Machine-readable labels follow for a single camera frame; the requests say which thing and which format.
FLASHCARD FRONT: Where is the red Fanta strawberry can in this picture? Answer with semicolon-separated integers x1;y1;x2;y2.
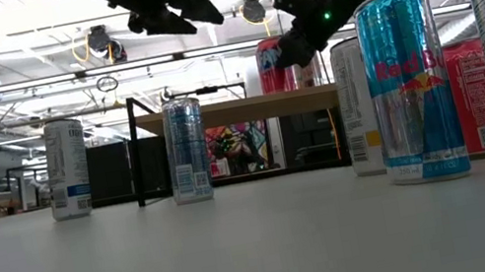
441;36;485;159
252;34;301;98

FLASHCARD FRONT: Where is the wooden shelf with black legs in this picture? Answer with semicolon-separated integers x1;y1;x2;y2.
119;61;354;209

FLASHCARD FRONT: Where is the black partition panel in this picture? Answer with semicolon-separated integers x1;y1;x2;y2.
83;133;173;204

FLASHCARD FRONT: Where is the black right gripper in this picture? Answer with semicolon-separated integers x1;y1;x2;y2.
264;0;410;74

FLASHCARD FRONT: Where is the colourful mural panel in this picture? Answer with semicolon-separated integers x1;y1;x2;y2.
203;119;275;180

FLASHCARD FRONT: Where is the ceiling cord reel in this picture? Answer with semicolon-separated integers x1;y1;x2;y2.
83;23;114;57
239;0;268;27

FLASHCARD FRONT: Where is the blue silver Red Bull can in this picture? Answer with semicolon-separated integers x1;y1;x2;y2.
350;0;474;192

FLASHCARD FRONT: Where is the white blue slim can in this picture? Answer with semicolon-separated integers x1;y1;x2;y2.
36;114;99;223

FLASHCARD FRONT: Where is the pale silver-blue Red Bull can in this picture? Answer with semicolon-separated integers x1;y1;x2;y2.
157;94;218;207

